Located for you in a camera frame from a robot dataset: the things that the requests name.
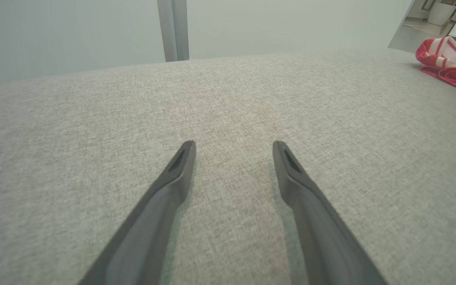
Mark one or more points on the plain grey metal post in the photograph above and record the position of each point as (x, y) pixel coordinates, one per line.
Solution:
(174, 27)

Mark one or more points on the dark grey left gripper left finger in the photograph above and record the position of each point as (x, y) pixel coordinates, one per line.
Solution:
(149, 233)

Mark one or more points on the crumpled red and white garment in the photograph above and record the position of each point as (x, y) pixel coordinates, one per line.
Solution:
(449, 67)

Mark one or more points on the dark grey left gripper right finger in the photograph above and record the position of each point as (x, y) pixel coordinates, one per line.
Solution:
(327, 245)

